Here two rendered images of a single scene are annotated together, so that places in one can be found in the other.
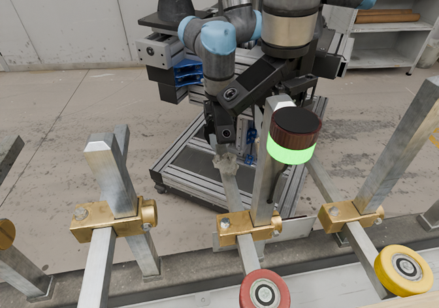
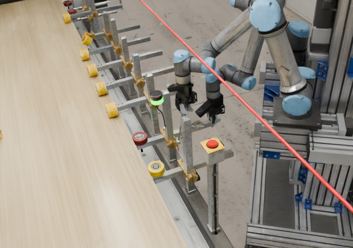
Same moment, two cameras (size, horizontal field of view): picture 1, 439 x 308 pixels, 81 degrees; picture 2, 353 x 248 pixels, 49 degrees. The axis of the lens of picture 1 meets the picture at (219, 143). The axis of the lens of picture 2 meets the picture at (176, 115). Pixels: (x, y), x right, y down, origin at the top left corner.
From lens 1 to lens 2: 1.85 m
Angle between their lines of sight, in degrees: 60
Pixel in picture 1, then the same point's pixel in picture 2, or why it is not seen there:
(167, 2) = not seen: hidden behind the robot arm
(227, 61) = (207, 84)
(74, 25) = not seen: outside the picture
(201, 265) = (162, 146)
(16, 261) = (141, 94)
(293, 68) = (184, 91)
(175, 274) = not seen: hidden behind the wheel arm
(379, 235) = (197, 205)
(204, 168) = (276, 172)
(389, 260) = (156, 162)
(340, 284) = (174, 203)
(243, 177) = (280, 199)
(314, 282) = (173, 193)
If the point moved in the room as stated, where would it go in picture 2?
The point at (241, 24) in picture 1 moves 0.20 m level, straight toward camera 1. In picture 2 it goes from (237, 78) to (198, 83)
